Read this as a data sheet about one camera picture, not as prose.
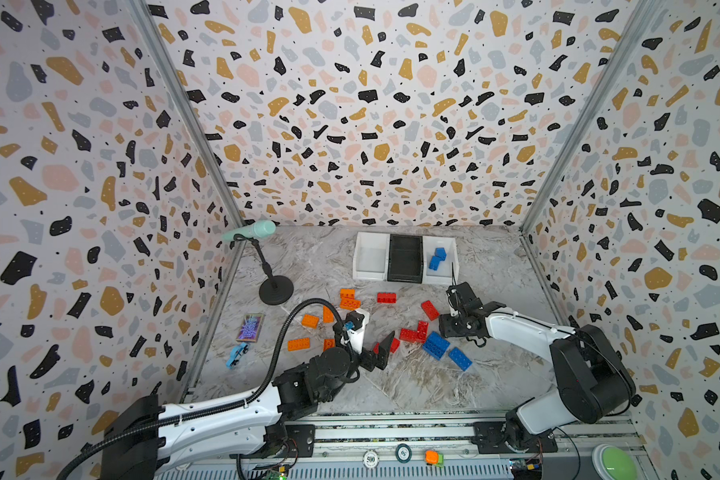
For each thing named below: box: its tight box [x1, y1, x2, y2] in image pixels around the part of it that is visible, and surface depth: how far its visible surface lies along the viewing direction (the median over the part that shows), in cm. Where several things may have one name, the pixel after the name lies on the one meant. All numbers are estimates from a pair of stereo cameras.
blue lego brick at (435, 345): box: [422, 331, 451, 361], surface depth 91 cm
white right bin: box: [422, 236, 459, 285], surface depth 113 cm
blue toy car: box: [226, 342, 249, 369], surface depth 87 cm
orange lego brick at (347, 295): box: [339, 288, 356, 303], surface depth 102 cm
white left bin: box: [353, 232, 391, 281], surface depth 112 cm
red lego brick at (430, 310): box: [421, 300, 440, 321], surface depth 100 cm
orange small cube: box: [425, 450, 439, 465], surface depth 71 cm
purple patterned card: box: [236, 314, 264, 343], surface depth 94 cm
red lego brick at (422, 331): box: [416, 321, 429, 343], surface depth 94 cm
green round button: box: [592, 444, 638, 480], surface depth 72 cm
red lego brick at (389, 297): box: [377, 292, 397, 303], surface depth 102 cm
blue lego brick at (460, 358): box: [448, 346, 473, 372], surface depth 89 cm
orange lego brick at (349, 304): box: [340, 298, 361, 311], surface depth 99 cm
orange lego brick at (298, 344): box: [287, 337, 311, 352], surface depth 92 cm
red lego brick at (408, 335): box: [399, 328, 418, 343], surface depth 93 cm
